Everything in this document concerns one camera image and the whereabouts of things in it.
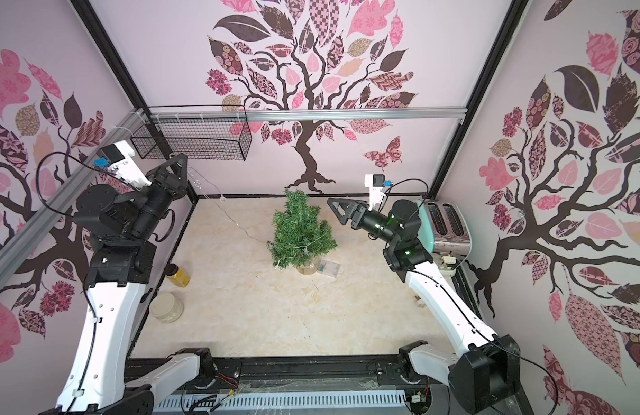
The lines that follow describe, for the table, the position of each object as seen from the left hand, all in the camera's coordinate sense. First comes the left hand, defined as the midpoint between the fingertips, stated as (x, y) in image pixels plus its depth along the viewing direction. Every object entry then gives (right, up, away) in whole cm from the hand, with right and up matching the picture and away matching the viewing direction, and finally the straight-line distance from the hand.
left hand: (187, 161), depth 56 cm
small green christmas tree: (+23, -18, +19) cm, 35 cm away
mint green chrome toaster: (+72, -15, +31) cm, 80 cm away
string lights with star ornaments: (+19, -25, +20) cm, 37 cm away
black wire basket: (-16, +20, +39) cm, 47 cm away
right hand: (+33, -8, +9) cm, 35 cm away
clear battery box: (+32, -32, +40) cm, 60 cm away
